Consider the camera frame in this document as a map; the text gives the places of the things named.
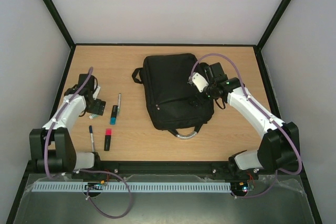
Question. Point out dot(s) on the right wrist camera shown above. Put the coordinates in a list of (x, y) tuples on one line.
[(198, 81)]

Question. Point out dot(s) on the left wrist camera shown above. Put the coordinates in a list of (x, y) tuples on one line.
[(96, 93)]

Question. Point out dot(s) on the light blue cable duct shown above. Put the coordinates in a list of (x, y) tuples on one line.
[(134, 187)]

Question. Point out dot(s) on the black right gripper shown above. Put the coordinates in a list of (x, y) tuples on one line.
[(196, 99)]

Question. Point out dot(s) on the black student bag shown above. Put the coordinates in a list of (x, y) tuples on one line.
[(166, 87)]

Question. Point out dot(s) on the blue-capped white pen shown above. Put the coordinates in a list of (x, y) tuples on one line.
[(92, 138)]

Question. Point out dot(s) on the blue highlighter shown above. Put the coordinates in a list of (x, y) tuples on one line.
[(114, 113)]

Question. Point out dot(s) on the black aluminium frame rail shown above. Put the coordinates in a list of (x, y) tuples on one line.
[(221, 170)]

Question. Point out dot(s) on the green glue stick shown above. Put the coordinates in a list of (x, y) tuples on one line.
[(93, 116)]

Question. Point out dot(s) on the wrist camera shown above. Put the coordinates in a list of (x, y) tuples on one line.
[(96, 93), (198, 81)]

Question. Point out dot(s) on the green-capped white marker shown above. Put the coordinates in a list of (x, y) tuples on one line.
[(119, 103)]

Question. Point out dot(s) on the metal front tray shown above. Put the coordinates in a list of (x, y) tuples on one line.
[(269, 199)]

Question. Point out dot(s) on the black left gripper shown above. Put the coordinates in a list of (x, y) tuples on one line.
[(99, 108)]

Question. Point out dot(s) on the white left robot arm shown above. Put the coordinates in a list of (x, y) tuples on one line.
[(51, 147)]

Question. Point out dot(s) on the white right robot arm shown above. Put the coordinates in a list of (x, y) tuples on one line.
[(279, 140)]

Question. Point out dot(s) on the pink highlighter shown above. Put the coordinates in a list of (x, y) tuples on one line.
[(107, 139)]

